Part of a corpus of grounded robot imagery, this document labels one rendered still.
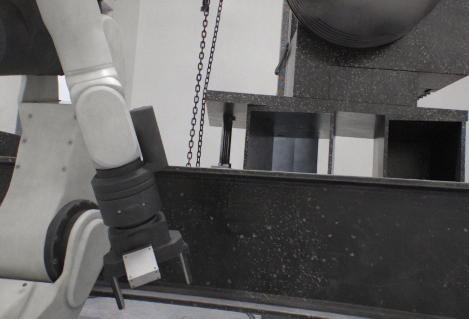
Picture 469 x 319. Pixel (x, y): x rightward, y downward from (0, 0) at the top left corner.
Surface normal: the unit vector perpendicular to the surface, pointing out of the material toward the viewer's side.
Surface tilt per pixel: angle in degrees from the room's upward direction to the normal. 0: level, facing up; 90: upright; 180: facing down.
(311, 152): 90
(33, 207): 67
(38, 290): 62
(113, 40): 90
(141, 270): 50
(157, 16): 90
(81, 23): 109
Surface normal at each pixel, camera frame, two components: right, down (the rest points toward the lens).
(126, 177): 0.18, -0.55
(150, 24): -0.19, -0.12
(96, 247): 0.97, 0.04
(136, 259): -0.01, -0.72
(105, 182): -0.35, -0.44
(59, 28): -0.21, 0.48
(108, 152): 0.32, 0.19
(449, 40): 0.06, -0.11
